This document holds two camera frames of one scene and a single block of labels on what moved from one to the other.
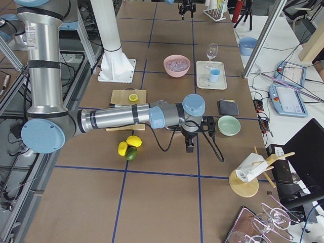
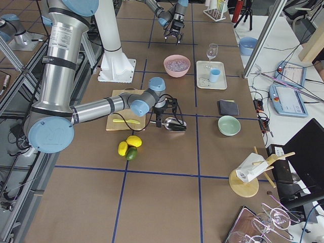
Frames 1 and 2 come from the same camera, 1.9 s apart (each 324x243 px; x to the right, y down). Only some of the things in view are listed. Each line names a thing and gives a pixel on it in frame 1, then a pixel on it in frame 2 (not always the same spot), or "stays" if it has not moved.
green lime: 131,153 stays
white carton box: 253,165 stays
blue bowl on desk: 246,45 stays
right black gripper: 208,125 -> 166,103
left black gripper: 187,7 -> 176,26
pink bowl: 176,66 stays
